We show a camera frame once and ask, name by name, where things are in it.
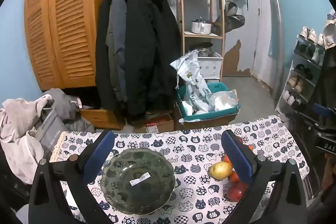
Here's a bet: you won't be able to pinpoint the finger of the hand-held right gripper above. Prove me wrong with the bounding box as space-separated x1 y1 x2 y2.
312 103 336 119

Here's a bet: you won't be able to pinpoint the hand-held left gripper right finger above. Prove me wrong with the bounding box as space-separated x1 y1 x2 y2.
223 130 309 224

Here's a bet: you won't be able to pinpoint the cat print tablecloth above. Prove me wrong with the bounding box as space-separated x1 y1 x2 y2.
50 115 311 224

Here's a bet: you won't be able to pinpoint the grey jacket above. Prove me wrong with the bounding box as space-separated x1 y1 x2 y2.
106 0 129 102

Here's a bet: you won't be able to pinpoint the steel basin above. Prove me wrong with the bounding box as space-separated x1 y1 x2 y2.
189 42 214 57

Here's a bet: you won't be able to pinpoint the white printed bag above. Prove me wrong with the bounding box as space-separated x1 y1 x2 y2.
170 50 213 114

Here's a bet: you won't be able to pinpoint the clear plastic bag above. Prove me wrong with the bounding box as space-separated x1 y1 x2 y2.
210 90 239 111

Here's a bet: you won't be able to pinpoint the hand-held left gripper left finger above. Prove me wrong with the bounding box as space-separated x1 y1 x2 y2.
28 130 117 224

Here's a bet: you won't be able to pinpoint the yellow pear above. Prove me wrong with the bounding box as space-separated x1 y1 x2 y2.
209 161 233 179

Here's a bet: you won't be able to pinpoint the black coat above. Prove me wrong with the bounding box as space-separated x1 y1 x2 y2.
95 0 181 117

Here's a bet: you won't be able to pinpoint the white cooking pot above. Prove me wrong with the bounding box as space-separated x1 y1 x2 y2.
191 20 213 35

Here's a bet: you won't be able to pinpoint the teal box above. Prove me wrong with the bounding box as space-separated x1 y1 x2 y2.
176 82 240 122

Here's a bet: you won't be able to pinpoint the wooden shelf rack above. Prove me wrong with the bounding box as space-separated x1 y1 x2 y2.
178 0 226 83

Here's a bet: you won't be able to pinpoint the plain cardboard box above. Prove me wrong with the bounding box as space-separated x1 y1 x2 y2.
175 102 238 131

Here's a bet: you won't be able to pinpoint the wooden drawer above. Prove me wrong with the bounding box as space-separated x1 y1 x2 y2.
79 107 125 130

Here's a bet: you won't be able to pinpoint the wooden louvered wardrobe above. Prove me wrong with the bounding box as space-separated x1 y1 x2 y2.
24 0 111 90

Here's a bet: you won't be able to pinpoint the dark patterned glass bowl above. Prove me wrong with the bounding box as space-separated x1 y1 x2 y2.
99 148 176 215

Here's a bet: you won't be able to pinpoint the shoe rack with shoes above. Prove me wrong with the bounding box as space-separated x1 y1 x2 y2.
282 26 328 106

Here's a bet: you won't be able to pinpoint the crumpled paper bag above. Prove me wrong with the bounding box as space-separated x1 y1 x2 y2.
322 9 336 51

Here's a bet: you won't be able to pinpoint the cardboard box with red label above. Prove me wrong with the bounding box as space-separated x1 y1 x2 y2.
131 112 175 134

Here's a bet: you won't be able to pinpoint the white drawer basket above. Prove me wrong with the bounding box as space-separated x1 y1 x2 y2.
196 52 223 80

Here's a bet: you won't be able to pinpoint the white door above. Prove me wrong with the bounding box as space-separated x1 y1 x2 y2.
223 0 263 77

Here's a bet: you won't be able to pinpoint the grey clothes pile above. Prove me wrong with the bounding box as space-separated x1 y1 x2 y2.
42 88 96 132

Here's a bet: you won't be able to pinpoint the grey vertical panel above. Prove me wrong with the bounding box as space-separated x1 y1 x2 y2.
264 0 288 100

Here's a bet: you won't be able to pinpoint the grey tote bag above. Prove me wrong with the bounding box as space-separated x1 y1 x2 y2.
34 109 69 153

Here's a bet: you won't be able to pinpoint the grey shoe rack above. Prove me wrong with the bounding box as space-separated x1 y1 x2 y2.
274 34 328 122

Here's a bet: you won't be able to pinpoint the hanging dark bags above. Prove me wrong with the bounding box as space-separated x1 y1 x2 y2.
223 2 246 30

